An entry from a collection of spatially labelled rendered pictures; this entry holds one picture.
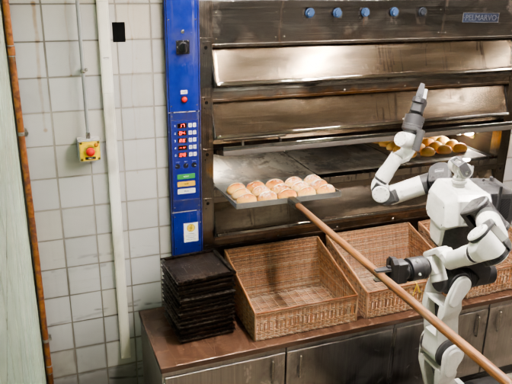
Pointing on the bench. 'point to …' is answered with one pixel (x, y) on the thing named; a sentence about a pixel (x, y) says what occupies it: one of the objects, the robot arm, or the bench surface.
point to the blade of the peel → (273, 199)
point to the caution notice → (190, 232)
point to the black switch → (183, 46)
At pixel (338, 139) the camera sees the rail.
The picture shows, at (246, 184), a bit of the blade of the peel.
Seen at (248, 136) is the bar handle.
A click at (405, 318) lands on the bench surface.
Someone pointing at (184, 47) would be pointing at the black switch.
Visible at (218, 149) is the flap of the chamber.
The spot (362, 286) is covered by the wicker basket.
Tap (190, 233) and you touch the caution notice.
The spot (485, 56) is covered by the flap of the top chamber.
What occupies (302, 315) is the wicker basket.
